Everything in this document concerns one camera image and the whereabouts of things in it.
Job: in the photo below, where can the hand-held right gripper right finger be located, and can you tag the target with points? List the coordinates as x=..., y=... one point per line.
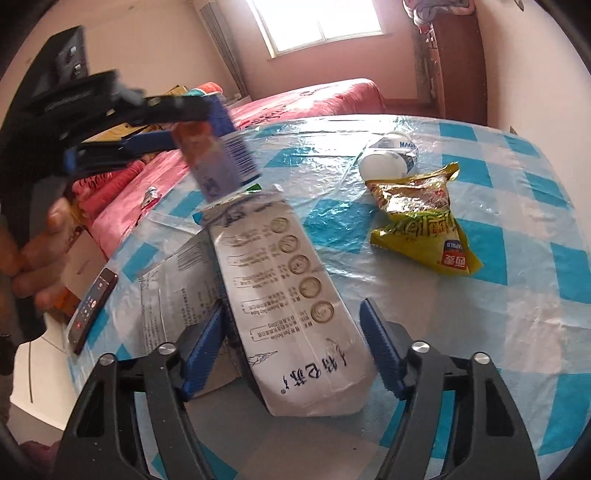
x=381, y=350

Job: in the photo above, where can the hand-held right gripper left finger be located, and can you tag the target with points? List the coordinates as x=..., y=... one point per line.
x=203, y=355

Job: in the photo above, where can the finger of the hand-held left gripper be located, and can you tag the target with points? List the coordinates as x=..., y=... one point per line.
x=171, y=108
x=138, y=145

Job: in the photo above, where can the blue yellow tissue pack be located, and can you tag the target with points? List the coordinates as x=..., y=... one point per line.
x=217, y=161

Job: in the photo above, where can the large white printed bag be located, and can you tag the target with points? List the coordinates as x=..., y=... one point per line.
x=286, y=286

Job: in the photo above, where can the white milk pouch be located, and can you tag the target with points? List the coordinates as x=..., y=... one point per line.
x=383, y=161

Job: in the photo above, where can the person's left hand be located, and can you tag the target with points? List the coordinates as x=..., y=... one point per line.
x=51, y=258

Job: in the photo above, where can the grey checked curtain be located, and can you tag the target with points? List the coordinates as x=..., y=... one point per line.
x=226, y=50
x=427, y=69

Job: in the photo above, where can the blue white checkered tablecloth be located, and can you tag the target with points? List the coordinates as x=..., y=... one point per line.
x=461, y=323

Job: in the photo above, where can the black smartphone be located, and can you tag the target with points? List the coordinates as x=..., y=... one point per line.
x=92, y=309

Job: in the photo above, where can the yellow snack bag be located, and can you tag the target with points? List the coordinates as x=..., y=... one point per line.
x=425, y=230

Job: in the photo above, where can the window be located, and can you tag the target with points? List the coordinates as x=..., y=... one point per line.
x=318, y=23

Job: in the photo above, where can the folded blankets on cabinet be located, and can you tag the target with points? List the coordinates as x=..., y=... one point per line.
x=434, y=9

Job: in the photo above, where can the brown wooden cabinet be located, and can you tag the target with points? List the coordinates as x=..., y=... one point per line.
x=461, y=69

